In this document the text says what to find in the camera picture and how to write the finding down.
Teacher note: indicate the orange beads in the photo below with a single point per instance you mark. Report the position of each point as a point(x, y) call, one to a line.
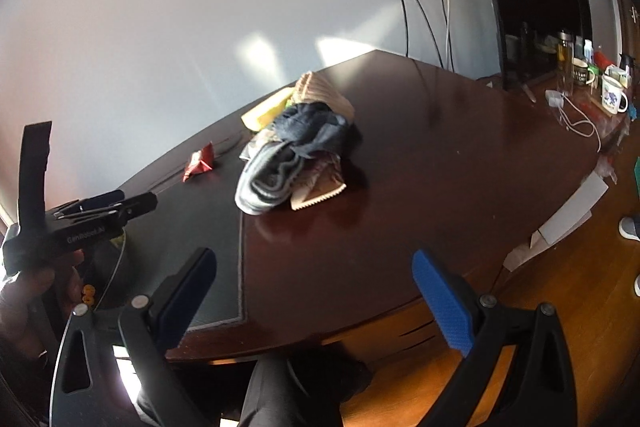
point(89, 294)

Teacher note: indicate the grey striped sock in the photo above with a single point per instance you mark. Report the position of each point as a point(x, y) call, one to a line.
point(260, 187)

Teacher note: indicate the white paper sheet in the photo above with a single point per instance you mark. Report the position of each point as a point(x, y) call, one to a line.
point(570, 217)

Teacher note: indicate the yellow snack packet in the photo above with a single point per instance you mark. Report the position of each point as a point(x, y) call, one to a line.
point(265, 111)

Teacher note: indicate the dark blue cloth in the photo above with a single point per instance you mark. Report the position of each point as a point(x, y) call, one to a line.
point(312, 129)

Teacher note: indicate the person's black trouser leg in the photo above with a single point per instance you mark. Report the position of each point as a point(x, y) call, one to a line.
point(290, 392)

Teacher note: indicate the tall glass bottle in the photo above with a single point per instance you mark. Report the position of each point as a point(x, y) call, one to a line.
point(565, 62)

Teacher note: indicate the beige serrated snack packet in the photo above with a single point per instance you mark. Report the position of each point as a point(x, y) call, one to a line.
point(317, 192)

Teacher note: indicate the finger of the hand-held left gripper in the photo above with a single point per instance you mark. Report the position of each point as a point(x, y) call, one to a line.
point(100, 200)
point(139, 205)

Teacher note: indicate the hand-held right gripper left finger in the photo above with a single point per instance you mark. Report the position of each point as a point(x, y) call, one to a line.
point(189, 296)

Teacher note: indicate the black mug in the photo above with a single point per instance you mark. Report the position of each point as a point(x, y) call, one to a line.
point(582, 72)

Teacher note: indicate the black desk mat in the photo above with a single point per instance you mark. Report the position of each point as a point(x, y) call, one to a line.
point(200, 217)

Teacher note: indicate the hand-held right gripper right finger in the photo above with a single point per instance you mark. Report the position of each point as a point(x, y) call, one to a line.
point(442, 304)

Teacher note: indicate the beige knit cloth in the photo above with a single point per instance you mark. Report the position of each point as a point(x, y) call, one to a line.
point(320, 92)

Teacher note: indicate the person's left hand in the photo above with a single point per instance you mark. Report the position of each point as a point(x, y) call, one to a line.
point(35, 292)

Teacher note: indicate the grey shoe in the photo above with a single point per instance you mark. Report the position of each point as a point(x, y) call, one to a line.
point(631, 227)

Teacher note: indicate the white printed mug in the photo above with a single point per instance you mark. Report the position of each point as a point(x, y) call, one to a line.
point(612, 94)

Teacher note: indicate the red snack packet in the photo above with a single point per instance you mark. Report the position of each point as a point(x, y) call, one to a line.
point(201, 162)

